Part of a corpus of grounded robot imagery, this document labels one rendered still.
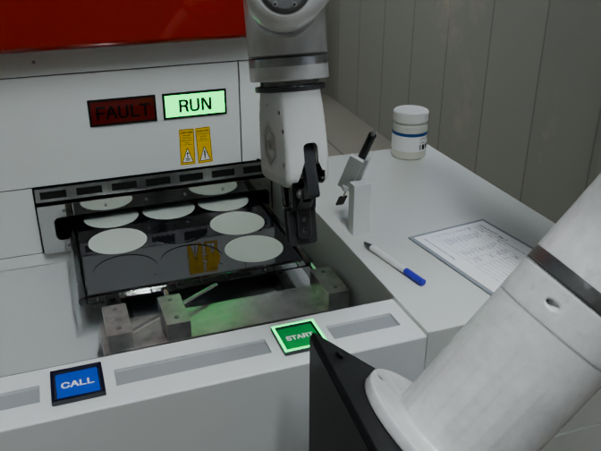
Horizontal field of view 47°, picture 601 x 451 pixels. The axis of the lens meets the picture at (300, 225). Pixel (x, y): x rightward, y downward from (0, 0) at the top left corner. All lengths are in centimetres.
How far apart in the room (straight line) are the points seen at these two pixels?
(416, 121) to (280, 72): 71
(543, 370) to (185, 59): 89
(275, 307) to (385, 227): 22
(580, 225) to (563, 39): 246
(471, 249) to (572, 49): 201
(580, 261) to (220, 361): 43
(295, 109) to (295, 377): 31
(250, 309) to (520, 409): 55
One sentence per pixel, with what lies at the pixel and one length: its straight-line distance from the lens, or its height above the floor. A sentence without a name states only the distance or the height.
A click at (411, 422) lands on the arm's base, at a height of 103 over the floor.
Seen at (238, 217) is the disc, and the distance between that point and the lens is 131.
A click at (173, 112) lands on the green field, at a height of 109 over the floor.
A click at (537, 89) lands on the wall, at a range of 319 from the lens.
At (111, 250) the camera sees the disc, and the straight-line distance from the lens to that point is 123.
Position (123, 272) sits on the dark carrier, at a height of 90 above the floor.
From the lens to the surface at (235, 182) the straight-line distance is 137.
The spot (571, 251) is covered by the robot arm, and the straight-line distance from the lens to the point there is 62.
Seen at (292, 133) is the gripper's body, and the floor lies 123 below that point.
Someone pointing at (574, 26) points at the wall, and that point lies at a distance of 301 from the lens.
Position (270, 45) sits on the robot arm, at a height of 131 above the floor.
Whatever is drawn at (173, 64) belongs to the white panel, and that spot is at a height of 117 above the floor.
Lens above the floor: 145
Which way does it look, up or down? 26 degrees down
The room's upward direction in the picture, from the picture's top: straight up
